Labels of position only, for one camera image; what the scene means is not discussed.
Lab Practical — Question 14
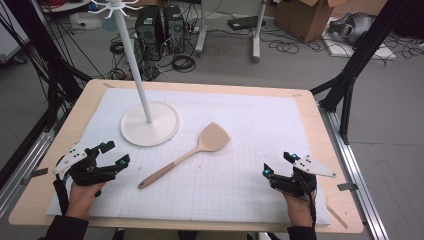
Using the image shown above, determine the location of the person's right hand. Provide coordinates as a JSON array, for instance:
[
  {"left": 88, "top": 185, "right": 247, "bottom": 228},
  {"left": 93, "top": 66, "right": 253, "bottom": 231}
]
[{"left": 282, "top": 192, "right": 317, "bottom": 229}]

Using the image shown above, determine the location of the coiled black cable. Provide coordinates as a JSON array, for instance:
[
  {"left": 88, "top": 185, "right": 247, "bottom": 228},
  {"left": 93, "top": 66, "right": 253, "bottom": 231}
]
[{"left": 171, "top": 53, "right": 197, "bottom": 74}]

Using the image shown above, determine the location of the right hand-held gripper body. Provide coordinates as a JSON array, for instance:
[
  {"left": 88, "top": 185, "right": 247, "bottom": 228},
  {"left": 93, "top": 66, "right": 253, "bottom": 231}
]
[{"left": 270, "top": 153, "right": 337, "bottom": 198}]

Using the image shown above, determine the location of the white foam board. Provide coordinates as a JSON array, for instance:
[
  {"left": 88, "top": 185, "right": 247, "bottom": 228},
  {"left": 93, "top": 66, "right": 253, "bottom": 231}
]
[{"left": 321, "top": 16, "right": 398, "bottom": 62}]

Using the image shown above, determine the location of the person's left hand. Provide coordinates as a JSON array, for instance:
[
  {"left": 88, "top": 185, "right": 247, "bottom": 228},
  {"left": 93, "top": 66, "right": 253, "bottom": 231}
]
[{"left": 65, "top": 181, "right": 108, "bottom": 220}]

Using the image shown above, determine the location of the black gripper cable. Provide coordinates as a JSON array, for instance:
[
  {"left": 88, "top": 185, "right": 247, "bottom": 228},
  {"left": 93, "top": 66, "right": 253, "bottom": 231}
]
[{"left": 307, "top": 189, "right": 318, "bottom": 228}]

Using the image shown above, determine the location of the cardboard box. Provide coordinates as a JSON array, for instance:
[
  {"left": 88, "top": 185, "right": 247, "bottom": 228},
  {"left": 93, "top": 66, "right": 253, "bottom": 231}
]
[{"left": 273, "top": 0, "right": 348, "bottom": 44}]

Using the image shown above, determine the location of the black gripper strap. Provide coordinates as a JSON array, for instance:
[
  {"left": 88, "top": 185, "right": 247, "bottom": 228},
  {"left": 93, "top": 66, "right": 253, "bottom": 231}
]
[{"left": 52, "top": 178, "right": 70, "bottom": 217}]

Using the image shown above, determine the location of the aluminium rail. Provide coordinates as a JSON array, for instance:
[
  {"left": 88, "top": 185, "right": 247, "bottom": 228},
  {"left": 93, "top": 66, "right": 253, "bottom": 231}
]
[
  {"left": 0, "top": 109, "right": 66, "bottom": 219},
  {"left": 318, "top": 103, "right": 390, "bottom": 240}
]

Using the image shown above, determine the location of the white cabinet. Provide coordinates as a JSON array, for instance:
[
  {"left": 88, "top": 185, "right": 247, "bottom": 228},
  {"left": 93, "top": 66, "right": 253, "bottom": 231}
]
[{"left": 0, "top": 0, "right": 30, "bottom": 65}]

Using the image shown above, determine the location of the flat black device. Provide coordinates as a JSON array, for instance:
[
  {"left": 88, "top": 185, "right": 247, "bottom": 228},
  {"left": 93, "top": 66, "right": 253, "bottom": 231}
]
[{"left": 227, "top": 15, "right": 267, "bottom": 32}]

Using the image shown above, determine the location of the black frame strut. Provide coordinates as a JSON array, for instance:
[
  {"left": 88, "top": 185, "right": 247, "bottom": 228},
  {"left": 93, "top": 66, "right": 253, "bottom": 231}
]
[
  {"left": 0, "top": 0, "right": 93, "bottom": 188},
  {"left": 309, "top": 0, "right": 414, "bottom": 146}
]

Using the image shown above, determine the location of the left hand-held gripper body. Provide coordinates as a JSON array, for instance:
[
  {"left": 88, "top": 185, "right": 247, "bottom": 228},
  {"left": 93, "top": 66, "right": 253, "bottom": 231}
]
[{"left": 52, "top": 142, "right": 118, "bottom": 187}]

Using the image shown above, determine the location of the white hook stand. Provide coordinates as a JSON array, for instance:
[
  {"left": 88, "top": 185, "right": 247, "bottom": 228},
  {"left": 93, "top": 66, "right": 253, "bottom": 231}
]
[{"left": 87, "top": 0, "right": 181, "bottom": 148}]

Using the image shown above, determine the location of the beige spatula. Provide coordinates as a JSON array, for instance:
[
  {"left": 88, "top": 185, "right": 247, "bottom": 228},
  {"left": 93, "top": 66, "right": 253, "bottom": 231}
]
[{"left": 137, "top": 121, "right": 232, "bottom": 190}]

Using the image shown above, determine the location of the grey tape piece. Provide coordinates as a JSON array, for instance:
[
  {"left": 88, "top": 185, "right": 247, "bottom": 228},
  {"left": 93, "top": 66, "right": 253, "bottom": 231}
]
[
  {"left": 21, "top": 167, "right": 50, "bottom": 186},
  {"left": 336, "top": 182, "right": 360, "bottom": 192}
]

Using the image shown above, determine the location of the thin wooden stick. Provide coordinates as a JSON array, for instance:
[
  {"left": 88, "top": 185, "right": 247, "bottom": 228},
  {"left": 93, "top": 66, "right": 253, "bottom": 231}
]
[{"left": 325, "top": 204, "right": 350, "bottom": 230}]

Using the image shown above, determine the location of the white stand leg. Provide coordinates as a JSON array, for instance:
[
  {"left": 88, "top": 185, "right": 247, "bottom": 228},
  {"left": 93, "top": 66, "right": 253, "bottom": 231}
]
[
  {"left": 194, "top": 0, "right": 208, "bottom": 55},
  {"left": 251, "top": 0, "right": 269, "bottom": 64}
]

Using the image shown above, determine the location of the white grid mat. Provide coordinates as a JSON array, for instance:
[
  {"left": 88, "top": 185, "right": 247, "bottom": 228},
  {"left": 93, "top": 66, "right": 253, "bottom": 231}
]
[{"left": 46, "top": 87, "right": 332, "bottom": 226}]

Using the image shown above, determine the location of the black computer tower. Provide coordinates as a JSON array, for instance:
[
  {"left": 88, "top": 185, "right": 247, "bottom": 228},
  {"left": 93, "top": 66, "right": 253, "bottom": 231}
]
[
  {"left": 162, "top": 4, "right": 186, "bottom": 55},
  {"left": 134, "top": 6, "right": 165, "bottom": 62}
]

